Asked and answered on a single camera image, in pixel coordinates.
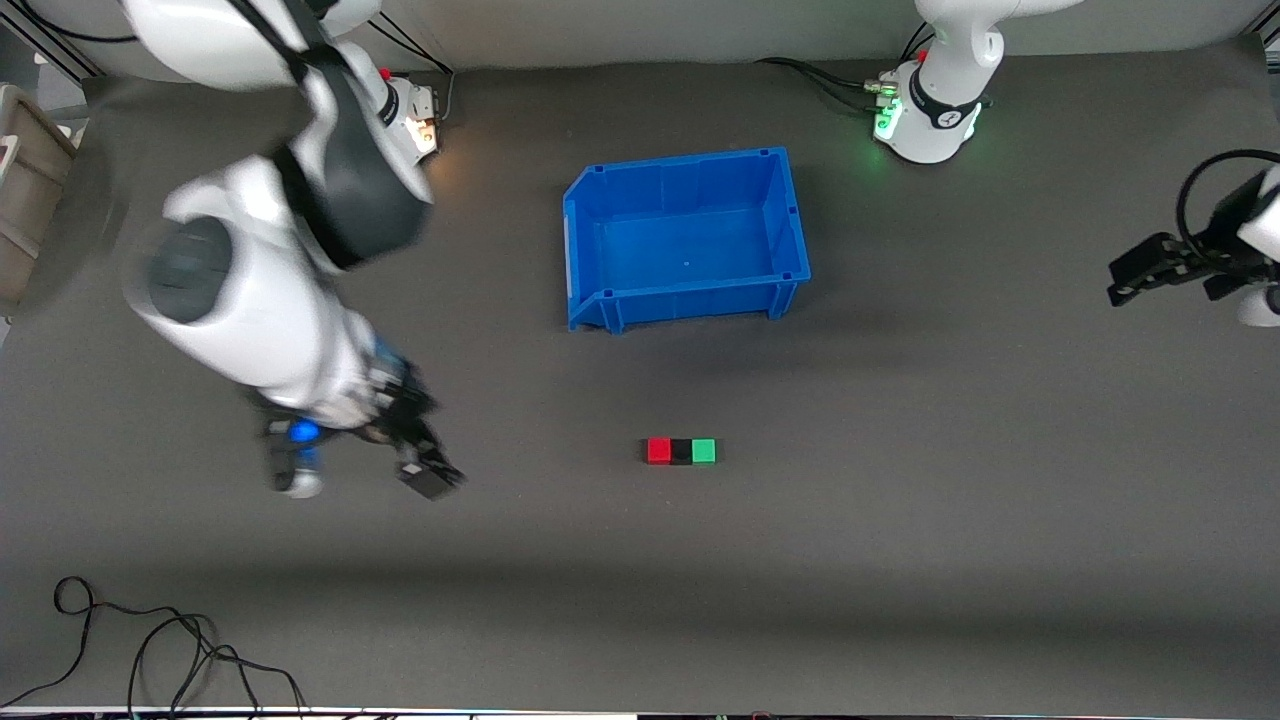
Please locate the small green cube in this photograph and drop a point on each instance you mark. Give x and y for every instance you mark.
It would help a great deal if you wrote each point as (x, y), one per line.
(704, 451)

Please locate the blue plastic storage bin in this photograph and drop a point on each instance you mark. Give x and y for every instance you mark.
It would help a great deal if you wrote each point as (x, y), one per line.
(690, 245)

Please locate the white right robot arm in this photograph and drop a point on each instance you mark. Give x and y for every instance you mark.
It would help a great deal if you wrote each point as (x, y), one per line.
(250, 300)

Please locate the small red cube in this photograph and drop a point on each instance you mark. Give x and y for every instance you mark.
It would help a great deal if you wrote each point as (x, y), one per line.
(659, 451)

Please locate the dark aluminium frame rail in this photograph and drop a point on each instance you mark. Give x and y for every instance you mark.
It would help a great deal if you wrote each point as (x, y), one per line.
(50, 50)

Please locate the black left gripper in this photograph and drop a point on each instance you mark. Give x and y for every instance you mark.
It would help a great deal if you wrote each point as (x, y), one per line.
(1216, 249)

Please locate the beige plastic crate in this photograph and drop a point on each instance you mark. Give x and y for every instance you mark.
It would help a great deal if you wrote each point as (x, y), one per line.
(30, 190)

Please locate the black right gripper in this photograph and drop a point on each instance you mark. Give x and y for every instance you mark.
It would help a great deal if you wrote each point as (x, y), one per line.
(404, 418)

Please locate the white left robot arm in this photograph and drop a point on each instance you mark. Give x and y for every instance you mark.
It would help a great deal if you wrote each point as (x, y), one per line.
(940, 130)

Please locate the small black cube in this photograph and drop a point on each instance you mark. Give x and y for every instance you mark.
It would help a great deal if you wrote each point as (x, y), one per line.
(682, 452)

